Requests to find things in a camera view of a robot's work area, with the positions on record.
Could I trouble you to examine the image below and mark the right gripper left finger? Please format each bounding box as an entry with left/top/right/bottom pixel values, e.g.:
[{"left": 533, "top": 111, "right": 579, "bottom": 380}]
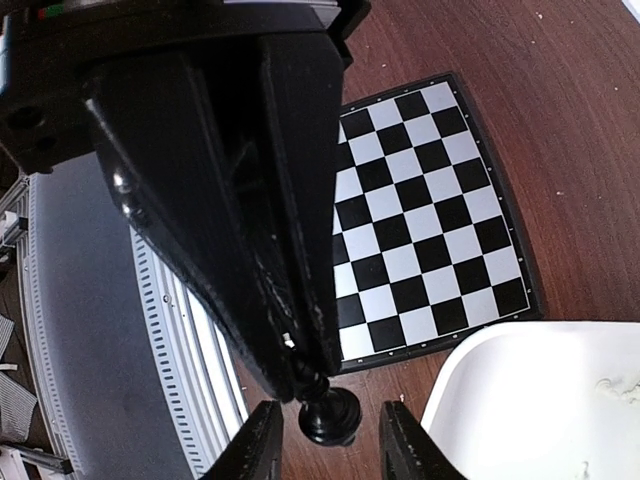
[{"left": 201, "top": 401, "right": 284, "bottom": 480}]

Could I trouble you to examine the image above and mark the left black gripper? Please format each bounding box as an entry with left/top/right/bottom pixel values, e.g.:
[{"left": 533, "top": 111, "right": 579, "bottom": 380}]
[{"left": 1, "top": 1, "right": 371, "bottom": 173}]

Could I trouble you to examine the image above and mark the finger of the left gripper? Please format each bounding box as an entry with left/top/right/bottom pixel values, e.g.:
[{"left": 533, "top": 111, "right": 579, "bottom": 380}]
[
  {"left": 83, "top": 51, "right": 294, "bottom": 402},
  {"left": 259, "top": 33, "right": 344, "bottom": 375}
]

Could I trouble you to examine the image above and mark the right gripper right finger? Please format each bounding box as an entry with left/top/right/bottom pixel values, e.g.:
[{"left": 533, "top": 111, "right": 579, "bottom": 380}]
[{"left": 379, "top": 401, "right": 466, "bottom": 480}]

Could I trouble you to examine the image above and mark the black chess piece fourteenth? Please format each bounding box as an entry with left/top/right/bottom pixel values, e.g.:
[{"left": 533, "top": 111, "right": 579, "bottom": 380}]
[{"left": 292, "top": 355, "right": 362, "bottom": 447}]

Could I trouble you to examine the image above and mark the black and grey chessboard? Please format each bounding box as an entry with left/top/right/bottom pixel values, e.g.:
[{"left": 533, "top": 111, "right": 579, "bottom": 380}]
[{"left": 333, "top": 73, "right": 543, "bottom": 372}]

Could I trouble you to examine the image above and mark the pile of white chess pieces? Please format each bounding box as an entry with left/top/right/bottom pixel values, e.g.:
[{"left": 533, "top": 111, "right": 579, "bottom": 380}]
[{"left": 595, "top": 378, "right": 639, "bottom": 406}]

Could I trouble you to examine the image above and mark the white plastic tub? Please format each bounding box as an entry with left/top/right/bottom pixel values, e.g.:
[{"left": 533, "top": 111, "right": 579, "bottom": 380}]
[{"left": 421, "top": 321, "right": 639, "bottom": 479}]

